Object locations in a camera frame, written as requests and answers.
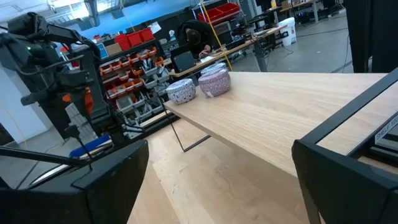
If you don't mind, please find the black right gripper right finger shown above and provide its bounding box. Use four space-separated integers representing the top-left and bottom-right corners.
291 139 398 224

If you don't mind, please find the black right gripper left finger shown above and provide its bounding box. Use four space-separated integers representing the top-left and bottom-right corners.
0 139 150 224

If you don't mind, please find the pink candle tin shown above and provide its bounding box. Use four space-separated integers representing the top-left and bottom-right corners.
197 68 232 98

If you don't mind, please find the blue floral candle tin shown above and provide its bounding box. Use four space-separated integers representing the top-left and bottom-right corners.
200 62 228 77

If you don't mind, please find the white leaf-patterned candle tin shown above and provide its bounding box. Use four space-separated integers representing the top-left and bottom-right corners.
165 78 197 106

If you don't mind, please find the storage rack with small bins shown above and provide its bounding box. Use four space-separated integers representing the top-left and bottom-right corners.
99 40 175 125

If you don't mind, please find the blue flat object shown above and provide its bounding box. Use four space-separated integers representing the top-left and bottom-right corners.
68 134 113 158

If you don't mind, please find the red storage bin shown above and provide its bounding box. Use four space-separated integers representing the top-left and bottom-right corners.
114 33 131 51
126 30 144 47
216 2 241 17
138 27 155 43
197 7 224 23

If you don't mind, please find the wooden shelf with black legs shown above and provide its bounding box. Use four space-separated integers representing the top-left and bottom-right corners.
157 67 398 224

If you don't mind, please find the black laptop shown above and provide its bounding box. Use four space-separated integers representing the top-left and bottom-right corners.
169 43 197 74

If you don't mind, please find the person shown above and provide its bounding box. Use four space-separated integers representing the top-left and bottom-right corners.
177 19 215 58

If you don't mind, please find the black partition panel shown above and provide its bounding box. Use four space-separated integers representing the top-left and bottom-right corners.
346 0 398 74

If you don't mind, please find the wooden workbench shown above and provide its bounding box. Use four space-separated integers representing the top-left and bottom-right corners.
167 24 289 78

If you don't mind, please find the white bucket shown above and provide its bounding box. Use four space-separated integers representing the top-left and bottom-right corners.
277 17 298 47

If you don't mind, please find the yellow cable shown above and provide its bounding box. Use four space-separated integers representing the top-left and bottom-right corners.
200 0 233 72

